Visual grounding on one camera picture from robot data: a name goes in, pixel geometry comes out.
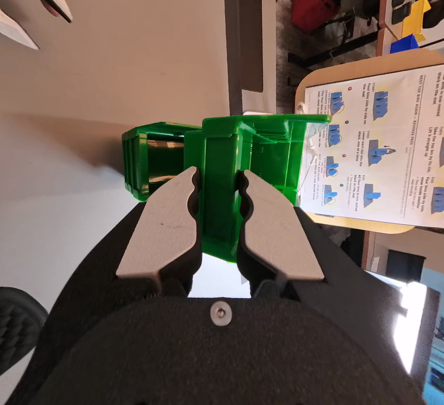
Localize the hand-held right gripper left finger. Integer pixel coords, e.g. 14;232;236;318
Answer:
115;166;203;293

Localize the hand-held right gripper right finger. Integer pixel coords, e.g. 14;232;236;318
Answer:
237;169;325;296

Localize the grey desk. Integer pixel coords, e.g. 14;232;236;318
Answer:
0;0;254;395

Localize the printed instruction poster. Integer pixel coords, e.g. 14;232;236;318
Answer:
300;65;444;229

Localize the instruction poster on board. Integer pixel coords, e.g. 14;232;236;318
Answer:
294;50;444;236

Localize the blue plastic bin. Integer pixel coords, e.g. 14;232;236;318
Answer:
389;33;428;55

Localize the yellow plastic bin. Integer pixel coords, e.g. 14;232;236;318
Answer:
402;0;432;43

